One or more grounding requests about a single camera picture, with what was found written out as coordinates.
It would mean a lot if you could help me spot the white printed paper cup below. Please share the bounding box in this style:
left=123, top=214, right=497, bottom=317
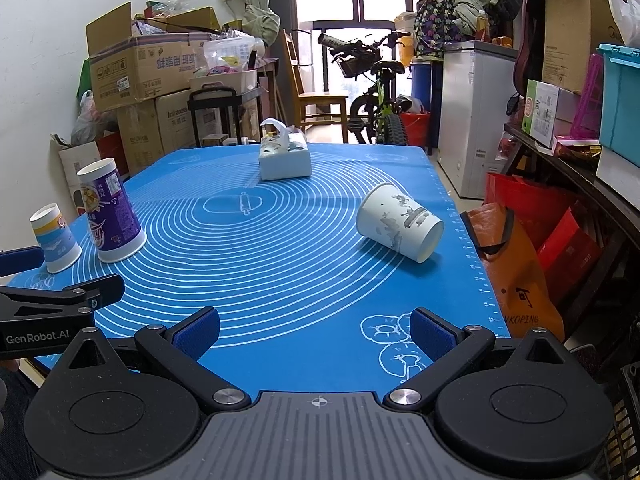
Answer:
left=356, top=183, right=445, bottom=263

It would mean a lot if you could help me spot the small yellow blue paper cup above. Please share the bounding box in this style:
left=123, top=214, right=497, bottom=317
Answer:
left=29, top=203, right=81, bottom=274

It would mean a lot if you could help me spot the purple tall paper cup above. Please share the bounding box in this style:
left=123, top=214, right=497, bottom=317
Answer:
left=77, top=157, right=148, bottom=263

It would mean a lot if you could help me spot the orange shopping bag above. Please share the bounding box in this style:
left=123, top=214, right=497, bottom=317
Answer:
left=461, top=203, right=565, bottom=340

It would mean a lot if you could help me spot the blue silicone baking mat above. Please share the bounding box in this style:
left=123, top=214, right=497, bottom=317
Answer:
left=13, top=144, right=506, bottom=394

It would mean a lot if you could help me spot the red gift bag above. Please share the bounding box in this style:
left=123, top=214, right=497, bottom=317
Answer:
left=485, top=172, right=602, bottom=304

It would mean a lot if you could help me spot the lower cardboard box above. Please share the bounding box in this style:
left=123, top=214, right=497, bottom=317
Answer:
left=116, top=90, right=194, bottom=176

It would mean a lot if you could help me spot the black plastic basket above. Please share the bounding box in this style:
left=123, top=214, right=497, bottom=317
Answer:
left=596, top=362, right=640, bottom=480

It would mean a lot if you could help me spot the dark wooden shelf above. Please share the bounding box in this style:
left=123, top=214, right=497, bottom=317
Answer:
left=502, top=122, right=639, bottom=252

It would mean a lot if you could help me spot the white tissue box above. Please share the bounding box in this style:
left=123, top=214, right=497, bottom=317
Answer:
left=258, top=118, right=311, bottom=181

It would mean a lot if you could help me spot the red bucket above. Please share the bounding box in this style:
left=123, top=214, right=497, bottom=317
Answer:
left=400, top=112, right=431, bottom=148

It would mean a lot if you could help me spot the black metal rack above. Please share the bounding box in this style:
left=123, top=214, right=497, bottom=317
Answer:
left=186, top=84, right=265, bottom=148

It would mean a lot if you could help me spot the green white product box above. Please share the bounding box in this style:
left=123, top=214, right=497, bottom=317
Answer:
left=522, top=79, right=580, bottom=148

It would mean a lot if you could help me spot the black green bicycle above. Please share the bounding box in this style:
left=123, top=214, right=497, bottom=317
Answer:
left=318, top=32, right=409, bottom=145

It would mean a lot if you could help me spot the large open cardboard box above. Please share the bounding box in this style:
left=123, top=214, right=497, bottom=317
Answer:
left=86, top=2, right=219, bottom=112

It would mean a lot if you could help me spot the white chest freezer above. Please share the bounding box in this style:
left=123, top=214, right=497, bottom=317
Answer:
left=438, top=41, right=516, bottom=200

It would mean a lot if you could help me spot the pink plastic basket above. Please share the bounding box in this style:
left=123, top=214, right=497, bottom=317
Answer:
left=570, top=53, right=604, bottom=139

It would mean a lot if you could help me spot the teal plastic storage bin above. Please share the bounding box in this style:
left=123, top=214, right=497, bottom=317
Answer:
left=598, top=44, right=640, bottom=166

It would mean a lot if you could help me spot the blue barrel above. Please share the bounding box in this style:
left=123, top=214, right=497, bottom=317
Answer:
left=410, top=58, right=432, bottom=112

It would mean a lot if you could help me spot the wooden chair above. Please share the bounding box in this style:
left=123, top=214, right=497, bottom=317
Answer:
left=280, top=29, right=348, bottom=143

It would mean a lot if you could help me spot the floral patterned bag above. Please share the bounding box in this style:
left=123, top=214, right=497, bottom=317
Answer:
left=413, top=0, right=465, bottom=58

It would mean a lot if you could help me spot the tall brown cardboard box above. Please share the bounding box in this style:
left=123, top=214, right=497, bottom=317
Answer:
left=541, top=0, right=623, bottom=93

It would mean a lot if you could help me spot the white plastic bag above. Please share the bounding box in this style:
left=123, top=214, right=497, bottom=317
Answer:
left=608, top=0, right=640, bottom=49

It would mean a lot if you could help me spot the white carton by wall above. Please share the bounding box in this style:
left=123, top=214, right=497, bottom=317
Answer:
left=50, top=133, right=101, bottom=216

